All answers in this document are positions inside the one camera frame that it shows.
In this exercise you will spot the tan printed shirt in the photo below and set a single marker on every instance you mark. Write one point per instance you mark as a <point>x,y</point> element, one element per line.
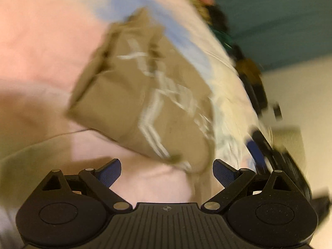
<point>129,96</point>

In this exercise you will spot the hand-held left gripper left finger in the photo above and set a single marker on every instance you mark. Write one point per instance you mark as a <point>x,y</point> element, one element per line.
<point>110,173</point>

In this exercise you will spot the bed with pastel sheet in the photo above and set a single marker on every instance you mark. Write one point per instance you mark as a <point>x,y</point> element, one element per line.
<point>46,44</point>

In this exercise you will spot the dark wall socket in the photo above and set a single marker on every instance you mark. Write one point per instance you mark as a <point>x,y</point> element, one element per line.
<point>277,111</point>

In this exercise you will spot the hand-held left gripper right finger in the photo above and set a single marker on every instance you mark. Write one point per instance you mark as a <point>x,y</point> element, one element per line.
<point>223,173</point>

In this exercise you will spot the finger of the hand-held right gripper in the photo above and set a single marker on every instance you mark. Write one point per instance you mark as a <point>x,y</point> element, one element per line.
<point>256,151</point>

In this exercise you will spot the wide blue curtain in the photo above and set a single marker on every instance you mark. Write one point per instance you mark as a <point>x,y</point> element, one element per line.
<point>272,18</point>

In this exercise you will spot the green garment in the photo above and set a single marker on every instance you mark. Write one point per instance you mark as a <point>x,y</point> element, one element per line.
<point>224,37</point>

